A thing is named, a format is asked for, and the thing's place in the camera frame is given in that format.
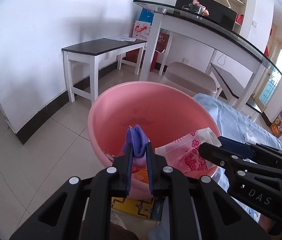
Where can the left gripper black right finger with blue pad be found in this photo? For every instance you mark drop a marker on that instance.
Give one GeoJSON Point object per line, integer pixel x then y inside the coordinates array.
{"type": "Point", "coordinates": [183, 196]}

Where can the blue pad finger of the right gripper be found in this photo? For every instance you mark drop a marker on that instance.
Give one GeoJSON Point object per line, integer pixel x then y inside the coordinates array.
{"type": "Point", "coordinates": [246, 150]}

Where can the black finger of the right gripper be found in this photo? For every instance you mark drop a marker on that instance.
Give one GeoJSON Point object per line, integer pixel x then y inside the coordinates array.
{"type": "Point", "coordinates": [221, 157]}

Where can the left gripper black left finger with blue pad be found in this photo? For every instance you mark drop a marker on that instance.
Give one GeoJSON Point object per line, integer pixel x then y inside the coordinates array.
{"type": "Point", "coordinates": [114, 181]}

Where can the pink white paper carton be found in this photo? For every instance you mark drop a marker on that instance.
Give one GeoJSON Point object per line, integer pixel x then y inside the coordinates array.
{"type": "Point", "coordinates": [183, 153]}

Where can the purple wrapper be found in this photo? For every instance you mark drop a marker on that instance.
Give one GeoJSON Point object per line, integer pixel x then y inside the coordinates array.
{"type": "Point", "coordinates": [138, 139]}

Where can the yellow foam fruit net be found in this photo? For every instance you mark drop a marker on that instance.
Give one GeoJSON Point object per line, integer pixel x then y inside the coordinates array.
{"type": "Point", "coordinates": [140, 174]}

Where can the light blue floral cloth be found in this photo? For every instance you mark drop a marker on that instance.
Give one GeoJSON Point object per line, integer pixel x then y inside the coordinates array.
{"type": "Point", "coordinates": [234, 125]}

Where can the yellow cardboard box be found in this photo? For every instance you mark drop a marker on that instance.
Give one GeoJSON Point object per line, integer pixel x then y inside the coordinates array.
{"type": "Point", "coordinates": [145, 209]}

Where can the right black white bench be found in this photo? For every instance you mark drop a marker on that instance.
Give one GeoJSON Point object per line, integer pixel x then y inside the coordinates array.
{"type": "Point", "coordinates": [233, 91]}

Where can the black white bench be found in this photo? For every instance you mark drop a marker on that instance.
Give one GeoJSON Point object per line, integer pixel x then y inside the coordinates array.
{"type": "Point", "coordinates": [233, 91]}
{"type": "Point", "coordinates": [93, 53]}

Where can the pink plastic basin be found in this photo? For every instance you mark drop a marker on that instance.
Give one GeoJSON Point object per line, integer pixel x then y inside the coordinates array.
{"type": "Point", "coordinates": [163, 112]}

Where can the beige plastic stool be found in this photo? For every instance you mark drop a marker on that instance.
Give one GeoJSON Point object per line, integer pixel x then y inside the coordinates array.
{"type": "Point", "coordinates": [189, 80]}

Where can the glass balcony door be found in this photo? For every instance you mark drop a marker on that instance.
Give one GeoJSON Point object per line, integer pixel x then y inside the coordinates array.
{"type": "Point", "coordinates": [270, 78]}

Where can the glass top white table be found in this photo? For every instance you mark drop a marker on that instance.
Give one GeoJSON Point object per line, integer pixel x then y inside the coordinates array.
{"type": "Point", "coordinates": [204, 30]}

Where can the left black white bench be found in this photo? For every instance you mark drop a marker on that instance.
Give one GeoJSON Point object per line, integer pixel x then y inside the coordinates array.
{"type": "Point", "coordinates": [93, 53]}

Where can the red gift bag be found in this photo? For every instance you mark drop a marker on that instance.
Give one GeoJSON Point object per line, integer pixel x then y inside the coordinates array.
{"type": "Point", "coordinates": [160, 46]}

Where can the black monitor screen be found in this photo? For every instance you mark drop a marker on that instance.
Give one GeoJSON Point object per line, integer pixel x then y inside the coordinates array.
{"type": "Point", "coordinates": [217, 12]}

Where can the dark green mug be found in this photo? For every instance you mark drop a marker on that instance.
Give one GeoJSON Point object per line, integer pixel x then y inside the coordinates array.
{"type": "Point", "coordinates": [193, 8]}

